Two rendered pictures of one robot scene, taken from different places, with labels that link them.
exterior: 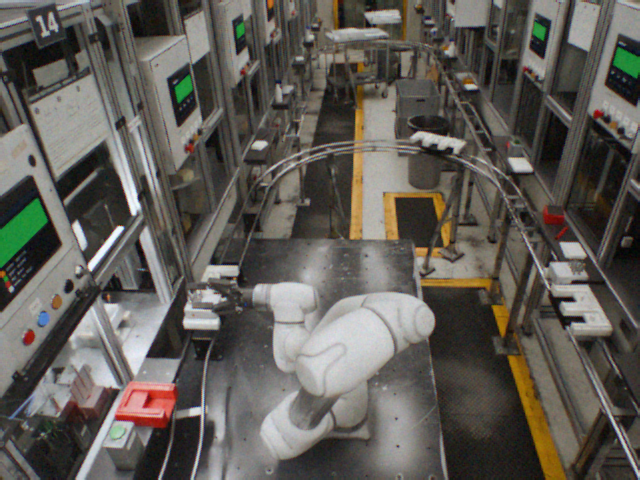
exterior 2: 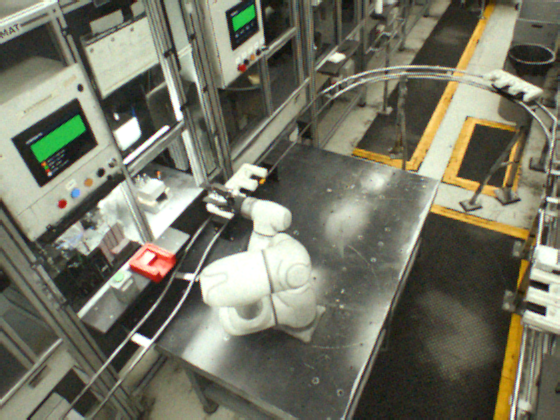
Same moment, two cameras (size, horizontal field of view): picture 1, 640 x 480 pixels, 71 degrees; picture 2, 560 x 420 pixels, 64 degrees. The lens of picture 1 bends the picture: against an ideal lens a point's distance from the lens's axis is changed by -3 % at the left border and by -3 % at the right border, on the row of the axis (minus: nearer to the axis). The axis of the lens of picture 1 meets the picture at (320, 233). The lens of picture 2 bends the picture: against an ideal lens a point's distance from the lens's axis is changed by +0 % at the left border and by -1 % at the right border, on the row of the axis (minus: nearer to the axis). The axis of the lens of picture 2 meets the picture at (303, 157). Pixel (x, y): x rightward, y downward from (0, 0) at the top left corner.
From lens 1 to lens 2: 0.64 m
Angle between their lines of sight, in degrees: 20
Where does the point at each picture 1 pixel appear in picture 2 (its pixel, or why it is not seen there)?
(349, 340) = (232, 273)
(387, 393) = (341, 311)
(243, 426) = not seen: hidden behind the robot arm
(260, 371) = not seen: hidden behind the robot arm
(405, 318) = (281, 269)
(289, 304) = (263, 220)
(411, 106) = (525, 31)
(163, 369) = (175, 239)
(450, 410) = (430, 343)
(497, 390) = (485, 341)
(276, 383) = not seen: hidden behind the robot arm
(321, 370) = (206, 287)
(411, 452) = (335, 365)
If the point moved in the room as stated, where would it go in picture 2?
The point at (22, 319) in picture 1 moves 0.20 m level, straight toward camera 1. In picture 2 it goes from (59, 192) to (56, 232)
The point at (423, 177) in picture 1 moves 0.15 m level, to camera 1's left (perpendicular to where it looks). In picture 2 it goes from (512, 109) to (494, 107)
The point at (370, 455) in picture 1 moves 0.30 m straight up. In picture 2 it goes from (302, 355) to (297, 315)
